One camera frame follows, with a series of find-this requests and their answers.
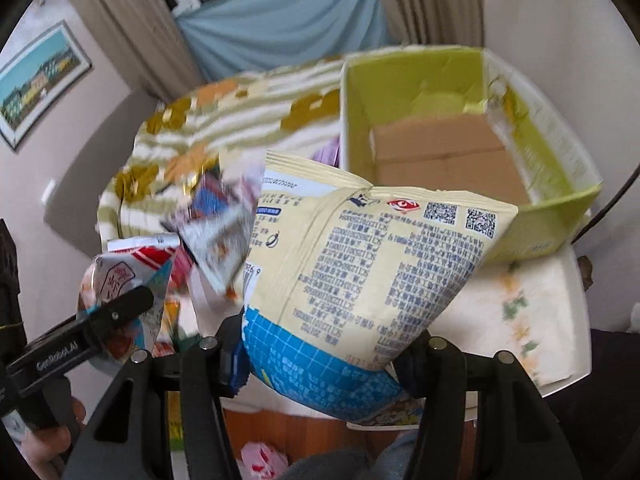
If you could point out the grey bed headboard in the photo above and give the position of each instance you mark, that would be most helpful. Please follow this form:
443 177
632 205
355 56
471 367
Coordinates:
71 210

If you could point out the beige left curtain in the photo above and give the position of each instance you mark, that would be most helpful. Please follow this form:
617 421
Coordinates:
142 40

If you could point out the blue cloth drape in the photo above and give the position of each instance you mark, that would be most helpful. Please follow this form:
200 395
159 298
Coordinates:
228 37

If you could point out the dark anime snack bag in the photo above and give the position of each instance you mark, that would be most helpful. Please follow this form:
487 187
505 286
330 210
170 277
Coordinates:
216 225

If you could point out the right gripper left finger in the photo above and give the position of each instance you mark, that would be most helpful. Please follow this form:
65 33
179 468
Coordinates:
128 435

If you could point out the framed landscape picture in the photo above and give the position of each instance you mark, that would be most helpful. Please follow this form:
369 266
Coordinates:
34 79

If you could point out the pink striped snack bag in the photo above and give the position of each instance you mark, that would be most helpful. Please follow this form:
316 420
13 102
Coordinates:
261 461

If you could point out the left human hand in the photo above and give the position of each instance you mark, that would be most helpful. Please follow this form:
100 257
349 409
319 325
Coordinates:
42 447

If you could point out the cream blue snack bag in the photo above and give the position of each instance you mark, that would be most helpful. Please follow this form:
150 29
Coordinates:
342 275

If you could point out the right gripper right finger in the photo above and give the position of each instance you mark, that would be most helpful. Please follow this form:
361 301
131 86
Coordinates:
517 436

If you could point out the green cardboard box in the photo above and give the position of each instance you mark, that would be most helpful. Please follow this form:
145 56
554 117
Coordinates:
462 119

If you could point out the purple snack bag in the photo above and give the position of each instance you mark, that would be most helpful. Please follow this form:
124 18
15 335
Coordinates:
329 154

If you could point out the floral striped blanket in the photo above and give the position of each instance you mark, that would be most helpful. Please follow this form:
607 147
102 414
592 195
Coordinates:
294 109

